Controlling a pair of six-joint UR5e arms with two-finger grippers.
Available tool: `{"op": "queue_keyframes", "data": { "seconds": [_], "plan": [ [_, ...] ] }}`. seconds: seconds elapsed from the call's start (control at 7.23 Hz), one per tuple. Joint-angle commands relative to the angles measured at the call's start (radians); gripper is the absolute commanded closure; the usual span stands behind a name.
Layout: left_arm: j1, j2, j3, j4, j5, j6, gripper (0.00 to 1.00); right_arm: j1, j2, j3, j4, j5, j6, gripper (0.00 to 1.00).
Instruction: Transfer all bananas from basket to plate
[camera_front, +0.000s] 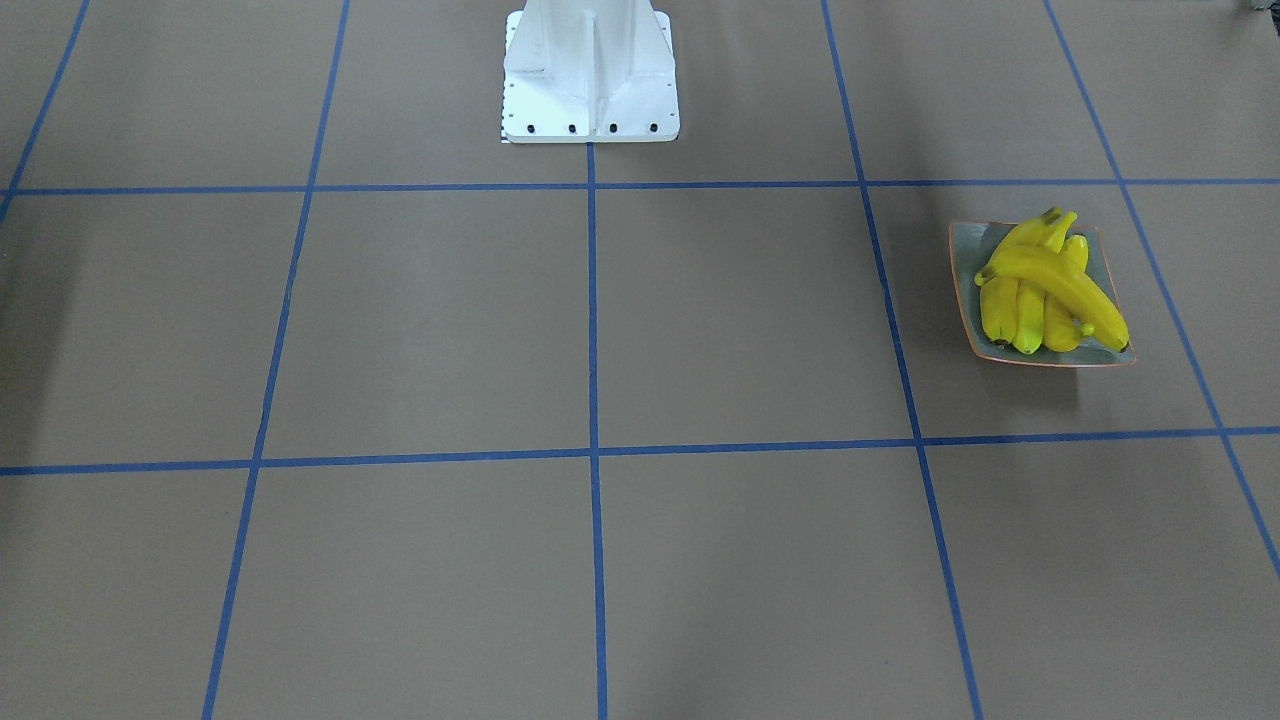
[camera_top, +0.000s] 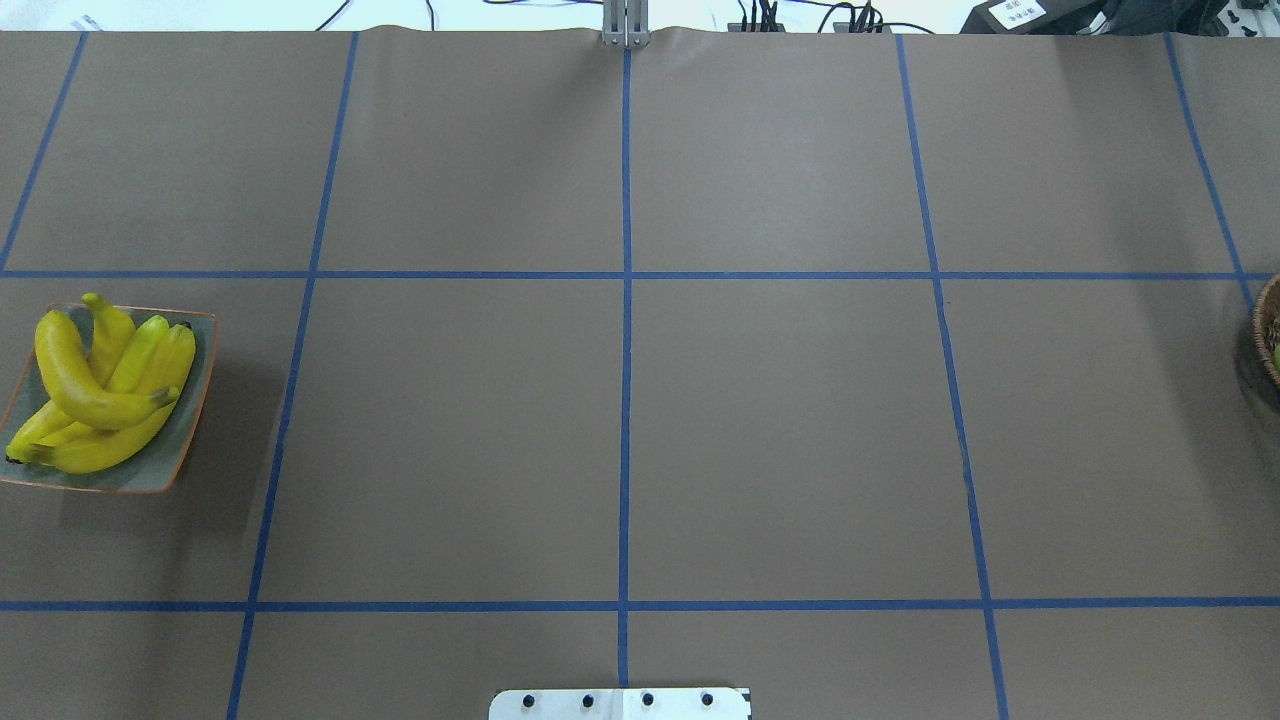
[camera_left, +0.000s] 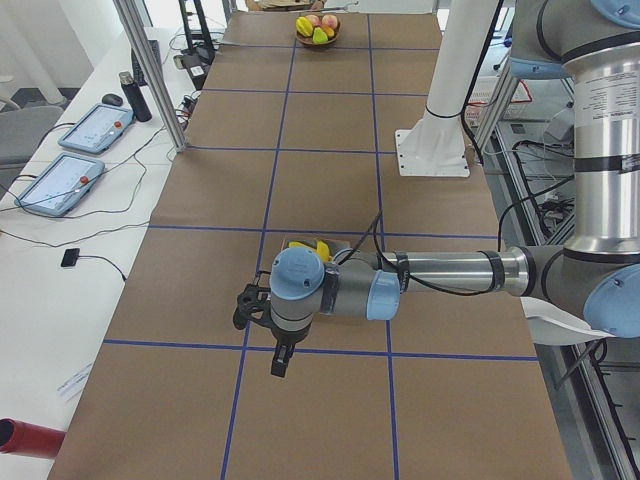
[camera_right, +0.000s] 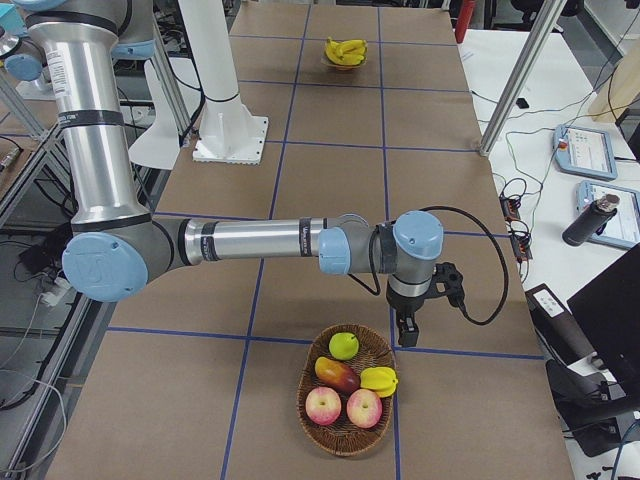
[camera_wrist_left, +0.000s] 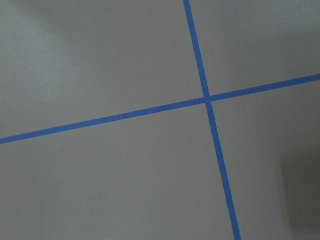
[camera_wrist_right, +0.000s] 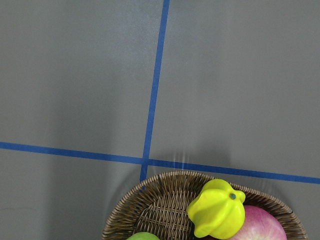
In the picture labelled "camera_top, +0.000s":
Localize yellow banana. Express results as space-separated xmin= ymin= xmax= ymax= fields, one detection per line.
xmin=35 ymin=309 xmax=180 ymax=430
xmin=29 ymin=323 xmax=196 ymax=475
xmin=5 ymin=293 xmax=136 ymax=462
xmin=63 ymin=315 xmax=170 ymax=430

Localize grey square ceramic plate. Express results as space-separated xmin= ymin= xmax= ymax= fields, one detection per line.
xmin=3 ymin=299 xmax=218 ymax=495

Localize brown wicker basket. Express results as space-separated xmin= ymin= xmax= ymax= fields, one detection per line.
xmin=1251 ymin=273 xmax=1279 ymax=389

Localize brown paper table mat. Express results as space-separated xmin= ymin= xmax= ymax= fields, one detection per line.
xmin=3 ymin=27 xmax=1277 ymax=719

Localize black box with label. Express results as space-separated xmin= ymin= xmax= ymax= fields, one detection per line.
xmin=960 ymin=1 xmax=1108 ymax=35

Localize aluminium frame post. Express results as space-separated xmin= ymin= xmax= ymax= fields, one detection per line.
xmin=602 ymin=0 xmax=652 ymax=50

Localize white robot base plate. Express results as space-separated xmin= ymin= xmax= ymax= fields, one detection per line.
xmin=488 ymin=687 xmax=753 ymax=719

